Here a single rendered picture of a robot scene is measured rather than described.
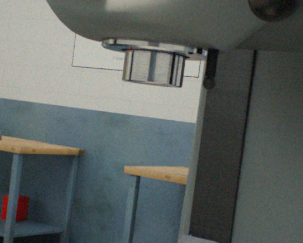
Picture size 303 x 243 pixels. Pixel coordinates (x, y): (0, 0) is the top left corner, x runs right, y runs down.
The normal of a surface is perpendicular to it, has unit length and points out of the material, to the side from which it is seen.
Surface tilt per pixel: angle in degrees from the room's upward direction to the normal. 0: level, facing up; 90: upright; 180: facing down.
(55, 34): 90
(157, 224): 90
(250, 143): 90
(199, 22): 131
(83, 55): 90
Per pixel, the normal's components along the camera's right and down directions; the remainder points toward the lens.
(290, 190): -0.57, -0.03
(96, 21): -0.41, 0.82
